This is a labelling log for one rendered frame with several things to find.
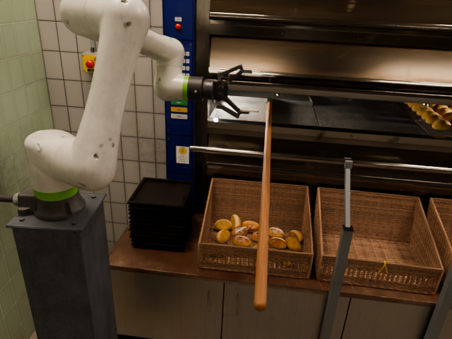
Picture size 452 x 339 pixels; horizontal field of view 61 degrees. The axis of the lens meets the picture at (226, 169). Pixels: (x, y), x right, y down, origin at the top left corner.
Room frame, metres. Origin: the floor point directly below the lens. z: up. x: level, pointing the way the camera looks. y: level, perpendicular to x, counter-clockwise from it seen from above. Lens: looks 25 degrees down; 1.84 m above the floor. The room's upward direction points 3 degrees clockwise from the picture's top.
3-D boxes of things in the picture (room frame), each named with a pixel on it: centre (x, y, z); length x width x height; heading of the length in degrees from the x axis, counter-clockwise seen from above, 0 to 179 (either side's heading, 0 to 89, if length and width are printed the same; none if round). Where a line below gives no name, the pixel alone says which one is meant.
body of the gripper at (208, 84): (1.46, 0.05, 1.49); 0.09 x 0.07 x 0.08; 84
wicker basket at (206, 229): (1.72, -0.18, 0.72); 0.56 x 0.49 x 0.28; 85
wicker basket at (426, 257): (1.67, -0.76, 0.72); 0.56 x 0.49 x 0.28; 83
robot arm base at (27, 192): (1.02, 0.57, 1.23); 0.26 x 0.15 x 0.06; 88
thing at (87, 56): (2.04, 0.72, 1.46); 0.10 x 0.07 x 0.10; 84
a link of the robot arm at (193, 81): (1.47, 0.12, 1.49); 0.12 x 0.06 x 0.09; 174
